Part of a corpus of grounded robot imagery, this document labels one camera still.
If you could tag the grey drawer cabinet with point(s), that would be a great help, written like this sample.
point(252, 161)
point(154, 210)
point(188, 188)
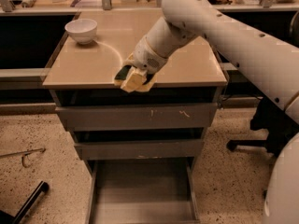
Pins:
point(83, 75)

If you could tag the metal hook tool on floor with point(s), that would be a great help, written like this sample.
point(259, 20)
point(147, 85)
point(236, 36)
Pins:
point(23, 155)

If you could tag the grey top drawer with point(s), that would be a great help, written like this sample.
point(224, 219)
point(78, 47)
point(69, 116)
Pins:
point(136, 117)

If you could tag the white ceramic bowl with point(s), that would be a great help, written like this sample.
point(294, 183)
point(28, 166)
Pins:
point(83, 31)

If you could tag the black chair leg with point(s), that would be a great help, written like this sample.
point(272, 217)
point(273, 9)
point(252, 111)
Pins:
point(6, 218)

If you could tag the black office chair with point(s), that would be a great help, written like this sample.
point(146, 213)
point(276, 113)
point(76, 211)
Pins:
point(281, 128)

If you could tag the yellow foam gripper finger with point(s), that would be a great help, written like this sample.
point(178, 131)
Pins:
point(129, 61)
point(133, 79)

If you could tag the open grey bottom drawer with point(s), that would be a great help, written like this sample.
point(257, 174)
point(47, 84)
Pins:
point(152, 191)

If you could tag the green and yellow sponge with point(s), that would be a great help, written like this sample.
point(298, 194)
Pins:
point(151, 78)

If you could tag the grey middle drawer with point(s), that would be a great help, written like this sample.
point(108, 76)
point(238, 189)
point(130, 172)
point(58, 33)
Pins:
point(139, 149)

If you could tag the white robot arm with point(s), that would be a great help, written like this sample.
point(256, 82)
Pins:
point(269, 63)

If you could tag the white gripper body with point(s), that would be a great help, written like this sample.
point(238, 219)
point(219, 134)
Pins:
point(147, 57)

